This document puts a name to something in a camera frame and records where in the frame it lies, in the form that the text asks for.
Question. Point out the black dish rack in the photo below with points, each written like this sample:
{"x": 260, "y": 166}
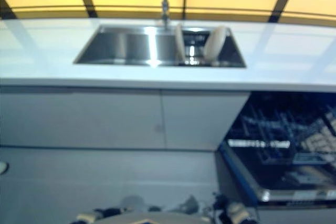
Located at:
{"x": 236, "y": 51}

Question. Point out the stainless steel sink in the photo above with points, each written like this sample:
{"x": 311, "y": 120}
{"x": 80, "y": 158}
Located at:
{"x": 118, "y": 48}

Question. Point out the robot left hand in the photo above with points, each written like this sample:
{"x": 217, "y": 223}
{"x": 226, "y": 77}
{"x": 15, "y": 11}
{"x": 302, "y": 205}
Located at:
{"x": 110, "y": 212}

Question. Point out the narrow white cabinet door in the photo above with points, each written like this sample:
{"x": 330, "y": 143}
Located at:
{"x": 199, "y": 119}

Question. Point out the beige round plate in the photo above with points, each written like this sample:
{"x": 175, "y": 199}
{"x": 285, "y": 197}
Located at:
{"x": 180, "y": 43}
{"x": 214, "y": 43}

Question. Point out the white rounded object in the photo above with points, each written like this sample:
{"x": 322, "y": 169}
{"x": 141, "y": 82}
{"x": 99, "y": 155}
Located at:
{"x": 3, "y": 167}

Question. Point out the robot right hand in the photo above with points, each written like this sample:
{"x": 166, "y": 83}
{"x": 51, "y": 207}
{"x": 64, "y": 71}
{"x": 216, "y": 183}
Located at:
{"x": 220, "y": 201}

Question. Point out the wide white cabinet door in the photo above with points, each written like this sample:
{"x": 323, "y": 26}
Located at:
{"x": 78, "y": 119}

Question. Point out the dishwasher detergent dispenser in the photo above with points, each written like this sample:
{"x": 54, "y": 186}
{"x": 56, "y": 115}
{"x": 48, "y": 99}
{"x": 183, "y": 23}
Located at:
{"x": 308, "y": 159}

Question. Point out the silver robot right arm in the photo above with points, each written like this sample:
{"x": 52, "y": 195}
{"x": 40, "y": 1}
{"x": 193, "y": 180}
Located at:
{"x": 237, "y": 212}

